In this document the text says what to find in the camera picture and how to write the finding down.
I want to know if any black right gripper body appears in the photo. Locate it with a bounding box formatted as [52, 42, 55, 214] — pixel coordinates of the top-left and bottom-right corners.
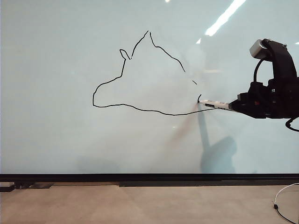
[247, 77, 299, 120]

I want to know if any white whiteboard marker pen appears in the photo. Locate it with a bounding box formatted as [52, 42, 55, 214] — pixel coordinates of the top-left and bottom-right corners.
[198, 99, 232, 111]

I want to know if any large glass whiteboard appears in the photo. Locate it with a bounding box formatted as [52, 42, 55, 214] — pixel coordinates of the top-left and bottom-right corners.
[0, 0, 299, 175]

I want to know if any black and white foot block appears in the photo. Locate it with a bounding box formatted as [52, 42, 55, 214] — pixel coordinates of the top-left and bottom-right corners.
[0, 182, 16, 193]

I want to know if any black looping arm cable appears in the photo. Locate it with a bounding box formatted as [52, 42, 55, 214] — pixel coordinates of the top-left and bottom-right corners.
[285, 117, 299, 132]

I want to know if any black camera cable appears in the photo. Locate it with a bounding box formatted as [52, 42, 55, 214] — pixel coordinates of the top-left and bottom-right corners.
[253, 59, 266, 84]

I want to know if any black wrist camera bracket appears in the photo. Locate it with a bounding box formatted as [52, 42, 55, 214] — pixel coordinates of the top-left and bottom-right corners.
[261, 39, 299, 82]

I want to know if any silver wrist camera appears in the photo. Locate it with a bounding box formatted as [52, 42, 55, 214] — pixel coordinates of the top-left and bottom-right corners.
[249, 39, 270, 60]

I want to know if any thin white cable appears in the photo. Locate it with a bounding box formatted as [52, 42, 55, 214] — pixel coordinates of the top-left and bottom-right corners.
[275, 182, 299, 206]

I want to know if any thin black cable with plug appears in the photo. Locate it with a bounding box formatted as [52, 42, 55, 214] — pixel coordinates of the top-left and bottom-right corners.
[273, 203, 299, 224]

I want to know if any black whiteboard frame rail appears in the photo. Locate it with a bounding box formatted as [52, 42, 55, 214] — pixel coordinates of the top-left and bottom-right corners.
[0, 173, 299, 183]

